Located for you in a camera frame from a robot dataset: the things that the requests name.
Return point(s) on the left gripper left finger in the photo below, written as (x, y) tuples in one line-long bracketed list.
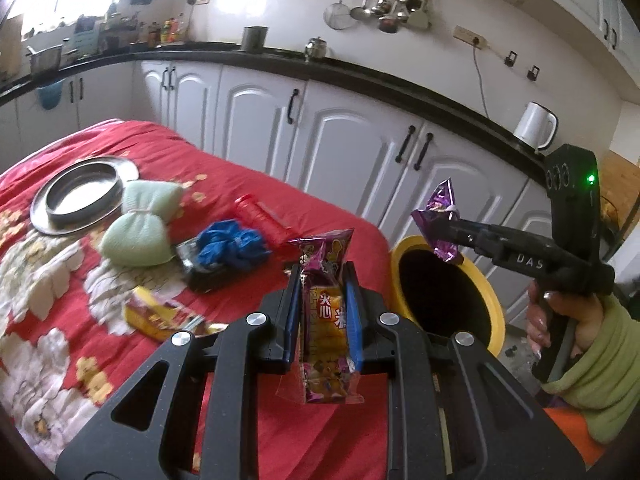
[(190, 410)]

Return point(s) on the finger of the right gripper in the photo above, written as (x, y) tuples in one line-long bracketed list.
[(466, 233)]

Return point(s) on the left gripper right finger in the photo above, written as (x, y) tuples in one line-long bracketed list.
[(453, 411)]

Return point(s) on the purple snack wrapper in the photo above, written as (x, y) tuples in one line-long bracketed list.
[(437, 212)]

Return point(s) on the yellow snack packet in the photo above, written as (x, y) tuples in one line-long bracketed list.
[(159, 318)]

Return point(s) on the dark foil wrapper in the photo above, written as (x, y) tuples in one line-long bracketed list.
[(199, 278)]

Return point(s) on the purple yellow snack bag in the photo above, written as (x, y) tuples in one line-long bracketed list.
[(323, 372)]

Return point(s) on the green foam net bundle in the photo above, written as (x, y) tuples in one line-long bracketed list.
[(138, 238)]

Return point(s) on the red plastic bottle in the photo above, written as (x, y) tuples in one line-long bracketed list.
[(254, 214)]

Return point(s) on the blue glove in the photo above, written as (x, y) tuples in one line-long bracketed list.
[(226, 242)]

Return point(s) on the green sleeve right forearm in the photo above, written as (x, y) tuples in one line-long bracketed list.
[(604, 383)]

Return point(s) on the yellow rimmed trash bin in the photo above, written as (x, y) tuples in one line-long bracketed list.
[(445, 298)]

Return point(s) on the right hand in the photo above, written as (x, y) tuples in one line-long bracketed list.
[(586, 311)]

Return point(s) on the white electric kettle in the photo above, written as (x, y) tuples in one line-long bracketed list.
[(537, 127)]

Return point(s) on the white lower cabinets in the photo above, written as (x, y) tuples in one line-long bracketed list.
[(353, 151)]

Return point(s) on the red floral tablecloth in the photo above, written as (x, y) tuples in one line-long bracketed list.
[(65, 344)]

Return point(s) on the black countertop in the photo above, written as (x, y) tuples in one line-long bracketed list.
[(389, 89)]

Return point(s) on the hanging white spatula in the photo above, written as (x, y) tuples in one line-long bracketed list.
[(418, 17)]

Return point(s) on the small metal teapot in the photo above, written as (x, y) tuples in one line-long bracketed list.
[(315, 49)]

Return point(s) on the hanging metal ladle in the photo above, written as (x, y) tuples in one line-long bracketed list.
[(360, 13)]

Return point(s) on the metal bowl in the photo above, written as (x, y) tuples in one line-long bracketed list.
[(82, 192)]

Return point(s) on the hanging mesh strainer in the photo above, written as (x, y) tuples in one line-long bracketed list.
[(337, 16)]

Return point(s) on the large metal plate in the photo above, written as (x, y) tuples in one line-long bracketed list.
[(126, 170)]

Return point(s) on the black cylindrical canister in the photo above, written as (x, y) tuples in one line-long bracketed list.
[(253, 39)]

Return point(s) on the blue hanging basin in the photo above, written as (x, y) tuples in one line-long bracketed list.
[(50, 96)]

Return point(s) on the steel cooking pot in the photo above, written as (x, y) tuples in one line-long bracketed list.
[(45, 60)]

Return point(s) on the wall power socket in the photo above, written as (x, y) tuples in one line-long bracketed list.
[(468, 37)]

